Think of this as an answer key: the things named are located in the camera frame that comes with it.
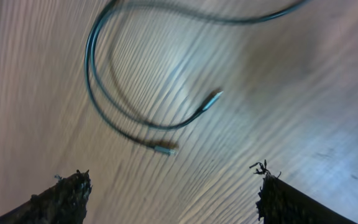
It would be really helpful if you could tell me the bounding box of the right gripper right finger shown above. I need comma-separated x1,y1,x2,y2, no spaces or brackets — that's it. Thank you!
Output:
250,161,355,224

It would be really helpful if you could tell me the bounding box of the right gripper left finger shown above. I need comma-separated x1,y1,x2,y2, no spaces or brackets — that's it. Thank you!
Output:
0,170,92,224

